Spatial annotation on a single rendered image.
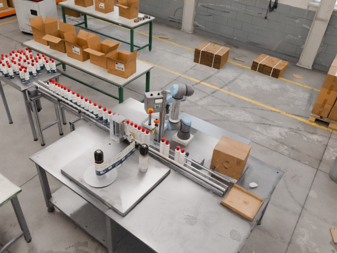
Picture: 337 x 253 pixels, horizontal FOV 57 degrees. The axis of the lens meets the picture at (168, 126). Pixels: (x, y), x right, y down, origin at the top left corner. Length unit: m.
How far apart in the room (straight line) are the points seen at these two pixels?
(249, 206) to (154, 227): 0.87
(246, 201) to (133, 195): 1.02
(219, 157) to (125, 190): 0.93
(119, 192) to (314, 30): 6.01
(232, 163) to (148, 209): 0.89
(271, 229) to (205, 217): 1.34
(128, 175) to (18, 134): 2.53
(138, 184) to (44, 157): 1.01
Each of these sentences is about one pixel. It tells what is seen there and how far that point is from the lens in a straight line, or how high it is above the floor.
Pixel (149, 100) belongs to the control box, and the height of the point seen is 1.44.
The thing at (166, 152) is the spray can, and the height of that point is 0.96.
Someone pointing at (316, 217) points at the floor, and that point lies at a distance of 4.28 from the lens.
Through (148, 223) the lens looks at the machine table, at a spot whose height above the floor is 0.83.
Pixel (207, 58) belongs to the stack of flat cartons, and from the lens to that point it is 6.94.
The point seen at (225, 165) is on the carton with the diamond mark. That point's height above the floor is 0.97.
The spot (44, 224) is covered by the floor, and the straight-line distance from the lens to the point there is 3.82.
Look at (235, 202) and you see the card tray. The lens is 2.92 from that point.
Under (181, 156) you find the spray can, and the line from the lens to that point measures 2.95.
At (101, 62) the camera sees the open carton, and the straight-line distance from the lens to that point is 4.93.
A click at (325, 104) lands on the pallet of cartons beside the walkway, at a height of 0.38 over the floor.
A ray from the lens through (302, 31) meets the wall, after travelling 7.81.
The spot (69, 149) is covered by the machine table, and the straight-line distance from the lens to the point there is 3.35.
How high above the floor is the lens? 3.01
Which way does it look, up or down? 37 degrees down
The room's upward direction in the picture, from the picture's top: 5 degrees clockwise
